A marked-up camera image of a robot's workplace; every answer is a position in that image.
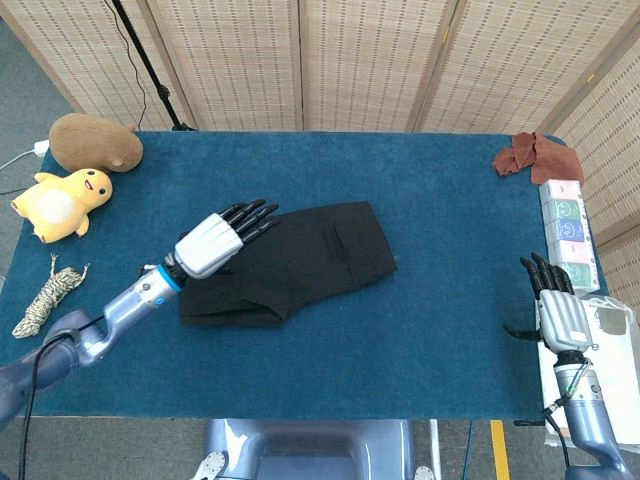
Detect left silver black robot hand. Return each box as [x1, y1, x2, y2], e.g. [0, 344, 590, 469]
[173, 198, 280, 280]

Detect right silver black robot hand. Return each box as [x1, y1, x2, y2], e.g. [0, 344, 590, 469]
[502, 252, 596, 357]

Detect black trousers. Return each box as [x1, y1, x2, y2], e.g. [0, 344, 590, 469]
[178, 200, 400, 330]

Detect white plastic bag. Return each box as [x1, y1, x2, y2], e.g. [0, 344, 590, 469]
[537, 294, 640, 449]

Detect stacked tissue packs bundle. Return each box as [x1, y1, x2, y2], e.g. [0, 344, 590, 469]
[537, 178, 600, 294]

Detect blue table cloth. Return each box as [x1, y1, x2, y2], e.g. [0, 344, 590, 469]
[0, 130, 610, 421]

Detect brown capybara plush toy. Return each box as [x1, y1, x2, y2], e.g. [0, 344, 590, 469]
[48, 112, 145, 174]

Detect yellow plush toy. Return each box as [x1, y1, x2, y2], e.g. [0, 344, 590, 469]
[10, 168, 114, 245]

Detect rust brown crumpled cloth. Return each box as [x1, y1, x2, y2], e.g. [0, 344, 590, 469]
[492, 131, 585, 187]

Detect white table leg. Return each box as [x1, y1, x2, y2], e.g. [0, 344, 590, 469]
[428, 419, 442, 480]

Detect black tripod stand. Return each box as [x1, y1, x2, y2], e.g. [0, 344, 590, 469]
[110, 0, 199, 133]

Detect blue robot torso base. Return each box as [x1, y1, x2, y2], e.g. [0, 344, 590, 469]
[192, 418, 436, 480]

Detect bamboo folding screen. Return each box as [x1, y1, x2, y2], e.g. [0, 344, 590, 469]
[0, 0, 640, 314]

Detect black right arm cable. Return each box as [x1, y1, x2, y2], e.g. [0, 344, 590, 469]
[542, 394, 572, 467]

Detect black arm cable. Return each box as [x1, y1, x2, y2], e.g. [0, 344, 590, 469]
[542, 394, 572, 467]
[22, 309, 107, 432]

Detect blue floor cable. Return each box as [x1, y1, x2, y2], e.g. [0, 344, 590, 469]
[462, 419, 476, 480]

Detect thin black hanging cable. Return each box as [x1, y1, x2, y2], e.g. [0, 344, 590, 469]
[104, 0, 149, 132]

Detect striped rope bundle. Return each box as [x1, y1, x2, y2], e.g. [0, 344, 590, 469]
[11, 253, 92, 340]

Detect white power cable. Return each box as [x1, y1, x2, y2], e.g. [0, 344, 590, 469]
[0, 149, 36, 171]

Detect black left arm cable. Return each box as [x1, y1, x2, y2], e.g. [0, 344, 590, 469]
[22, 309, 107, 432]

